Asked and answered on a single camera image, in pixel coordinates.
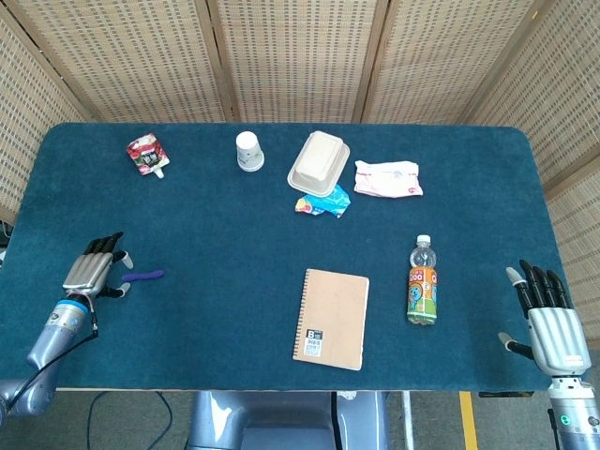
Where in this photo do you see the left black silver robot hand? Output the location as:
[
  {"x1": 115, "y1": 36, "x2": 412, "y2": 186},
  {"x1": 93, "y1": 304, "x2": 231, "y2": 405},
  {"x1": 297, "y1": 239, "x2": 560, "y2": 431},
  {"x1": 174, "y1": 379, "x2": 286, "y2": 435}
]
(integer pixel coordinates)
[{"x1": 62, "y1": 232, "x2": 134, "y2": 301}]

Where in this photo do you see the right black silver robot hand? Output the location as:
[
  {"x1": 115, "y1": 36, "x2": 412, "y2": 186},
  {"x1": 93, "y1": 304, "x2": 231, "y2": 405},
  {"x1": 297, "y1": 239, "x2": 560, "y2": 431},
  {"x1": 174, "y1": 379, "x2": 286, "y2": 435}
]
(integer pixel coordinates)
[{"x1": 498, "y1": 259, "x2": 593, "y2": 377}]

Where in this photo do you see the red drink pouch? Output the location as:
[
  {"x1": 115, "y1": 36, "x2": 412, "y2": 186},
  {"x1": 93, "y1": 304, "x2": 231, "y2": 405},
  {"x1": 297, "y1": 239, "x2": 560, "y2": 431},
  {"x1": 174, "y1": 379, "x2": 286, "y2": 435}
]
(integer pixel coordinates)
[{"x1": 126, "y1": 132, "x2": 173, "y2": 180}]

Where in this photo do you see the blue felt table cover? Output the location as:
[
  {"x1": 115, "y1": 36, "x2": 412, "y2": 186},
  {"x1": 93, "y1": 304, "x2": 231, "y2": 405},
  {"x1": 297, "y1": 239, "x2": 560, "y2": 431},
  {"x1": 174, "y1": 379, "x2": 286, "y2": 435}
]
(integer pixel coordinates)
[{"x1": 0, "y1": 122, "x2": 585, "y2": 393}]

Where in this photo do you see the Qoo plastic drink bottle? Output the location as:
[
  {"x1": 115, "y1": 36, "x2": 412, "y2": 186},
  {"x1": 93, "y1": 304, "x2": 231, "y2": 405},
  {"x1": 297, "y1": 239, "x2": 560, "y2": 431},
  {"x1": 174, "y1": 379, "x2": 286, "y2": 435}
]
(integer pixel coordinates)
[{"x1": 405, "y1": 234, "x2": 440, "y2": 326}]

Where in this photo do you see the white table leg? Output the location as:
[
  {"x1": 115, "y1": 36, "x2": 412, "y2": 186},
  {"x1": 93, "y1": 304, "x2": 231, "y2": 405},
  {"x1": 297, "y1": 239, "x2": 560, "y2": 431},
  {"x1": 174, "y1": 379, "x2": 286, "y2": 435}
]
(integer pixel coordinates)
[{"x1": 400, "y1": 391, "x2": 416, "y2": 450}]

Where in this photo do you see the white paper cup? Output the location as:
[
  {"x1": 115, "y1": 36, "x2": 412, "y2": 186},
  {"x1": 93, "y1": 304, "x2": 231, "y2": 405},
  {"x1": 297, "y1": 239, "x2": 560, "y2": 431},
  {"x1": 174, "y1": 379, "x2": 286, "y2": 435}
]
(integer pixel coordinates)
[{"x1": 234, "y1": 130, "x2": 265, "y2": 173}]

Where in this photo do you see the kraft spiral notebook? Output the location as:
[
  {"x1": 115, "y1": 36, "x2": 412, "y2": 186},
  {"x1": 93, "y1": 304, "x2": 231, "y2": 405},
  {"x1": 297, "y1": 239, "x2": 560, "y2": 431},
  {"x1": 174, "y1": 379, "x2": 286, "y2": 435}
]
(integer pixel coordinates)
[{"x1": 292, "y1": 267, "x2": 370, "y2": 372}]

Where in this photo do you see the pink wet wipes pack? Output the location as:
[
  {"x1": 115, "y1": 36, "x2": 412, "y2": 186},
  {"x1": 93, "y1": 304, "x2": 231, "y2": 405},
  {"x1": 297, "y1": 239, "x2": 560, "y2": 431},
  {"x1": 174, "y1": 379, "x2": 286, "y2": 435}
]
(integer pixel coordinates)
[{"x1": 352, "y1": 159, "x2": 425, "y2": 198}]

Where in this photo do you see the grey robot torso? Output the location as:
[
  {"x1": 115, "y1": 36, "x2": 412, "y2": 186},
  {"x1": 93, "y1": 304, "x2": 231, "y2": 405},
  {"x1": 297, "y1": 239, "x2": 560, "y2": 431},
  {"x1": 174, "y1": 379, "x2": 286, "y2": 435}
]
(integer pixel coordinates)
[{"x1": 185, "y1": 390, "x2": 390, "y2": 450}]

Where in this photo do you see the beige plastic tray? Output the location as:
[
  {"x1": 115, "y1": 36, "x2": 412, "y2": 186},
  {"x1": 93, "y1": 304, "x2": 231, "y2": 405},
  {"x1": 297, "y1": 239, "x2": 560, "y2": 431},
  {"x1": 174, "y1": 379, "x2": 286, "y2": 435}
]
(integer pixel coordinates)
[{"x1": 286, "y1": 130, "x2": 352, "y2": 198}]

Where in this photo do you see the blue crumpled snack wrapper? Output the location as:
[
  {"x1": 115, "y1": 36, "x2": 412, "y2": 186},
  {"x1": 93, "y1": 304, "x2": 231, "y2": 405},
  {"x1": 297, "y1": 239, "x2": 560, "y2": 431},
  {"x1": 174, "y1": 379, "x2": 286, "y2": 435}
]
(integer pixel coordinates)
[{"x1": 293, "y1": 184, "x2": 352, "y2": 219}]

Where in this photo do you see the woven bamboo folding screen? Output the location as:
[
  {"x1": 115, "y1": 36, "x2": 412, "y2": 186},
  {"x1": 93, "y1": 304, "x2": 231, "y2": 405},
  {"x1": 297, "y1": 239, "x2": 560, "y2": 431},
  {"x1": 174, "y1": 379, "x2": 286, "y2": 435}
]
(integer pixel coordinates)
[{"x1": 0, "y1": 0, "x2": 600, "y2": 338}]

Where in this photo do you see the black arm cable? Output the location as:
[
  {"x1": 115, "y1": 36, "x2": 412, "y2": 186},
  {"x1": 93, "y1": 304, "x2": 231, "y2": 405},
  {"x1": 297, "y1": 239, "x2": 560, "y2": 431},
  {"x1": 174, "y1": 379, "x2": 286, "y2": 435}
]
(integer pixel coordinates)
[{"x1": 0, "y1": 292, "x2": 100, "y2": 423}]

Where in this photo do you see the black floor cable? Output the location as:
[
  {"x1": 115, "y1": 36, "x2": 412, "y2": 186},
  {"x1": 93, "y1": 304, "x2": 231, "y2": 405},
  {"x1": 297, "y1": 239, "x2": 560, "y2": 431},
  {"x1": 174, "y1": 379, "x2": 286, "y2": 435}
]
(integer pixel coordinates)
[{"x1": 85, "y1": 391, "x2": 113, "y2": 450}]

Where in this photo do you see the blue floor cable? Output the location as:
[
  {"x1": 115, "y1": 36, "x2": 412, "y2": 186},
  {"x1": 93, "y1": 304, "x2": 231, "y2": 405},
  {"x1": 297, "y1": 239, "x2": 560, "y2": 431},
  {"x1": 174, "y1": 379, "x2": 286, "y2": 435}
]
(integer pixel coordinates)
[{"x1": 156, "y1": 391, "x2": 175, "y2": 450}]

